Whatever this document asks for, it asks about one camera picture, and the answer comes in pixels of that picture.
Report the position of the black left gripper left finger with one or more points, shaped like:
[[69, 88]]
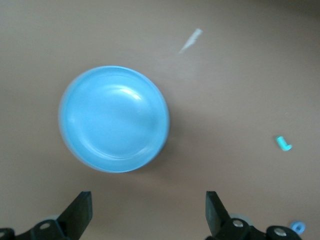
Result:
[[77, 215]]

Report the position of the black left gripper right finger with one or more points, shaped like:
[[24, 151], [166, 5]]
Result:
[[217, 220]]

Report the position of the teal foam letter l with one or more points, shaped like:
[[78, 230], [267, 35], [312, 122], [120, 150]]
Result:
[[282, 143]]

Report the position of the blue foam letter o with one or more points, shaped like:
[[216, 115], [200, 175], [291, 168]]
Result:
[[301, 223]]

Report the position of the blue plate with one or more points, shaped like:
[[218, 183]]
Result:
[[115, 120]]

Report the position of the white tape scrap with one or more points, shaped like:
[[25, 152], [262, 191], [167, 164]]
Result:
[[191, 40]]

